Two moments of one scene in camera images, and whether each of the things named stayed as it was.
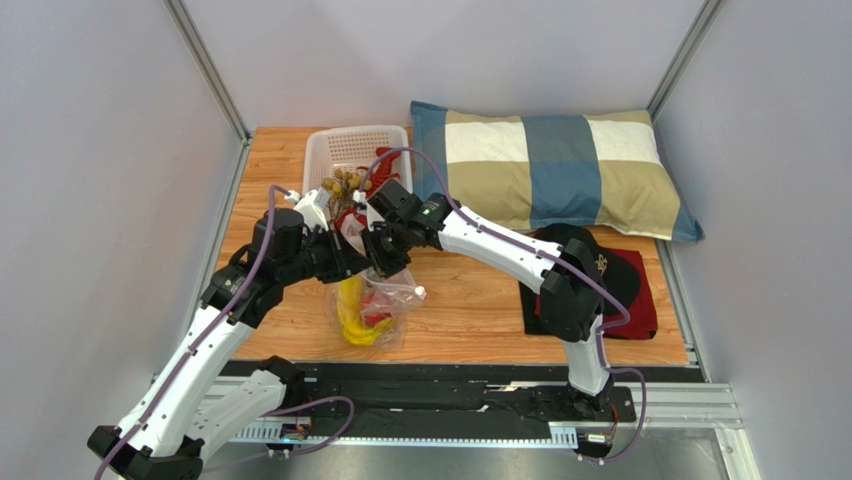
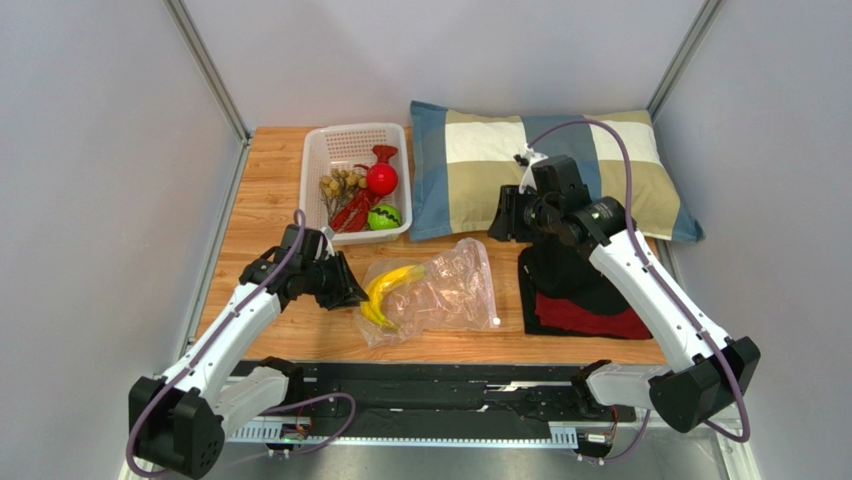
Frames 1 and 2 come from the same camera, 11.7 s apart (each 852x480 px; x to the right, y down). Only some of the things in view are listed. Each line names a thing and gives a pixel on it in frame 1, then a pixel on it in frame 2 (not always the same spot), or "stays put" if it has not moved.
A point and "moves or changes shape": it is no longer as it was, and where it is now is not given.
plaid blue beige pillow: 604,171 stays put
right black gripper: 385,249 to 509,217
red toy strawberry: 373,311 to 382,179
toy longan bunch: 340,189 stays put
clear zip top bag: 370,310 moves or changes shape
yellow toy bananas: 354,327 to 377,287
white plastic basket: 348,148 stays put
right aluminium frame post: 679,65 stays put
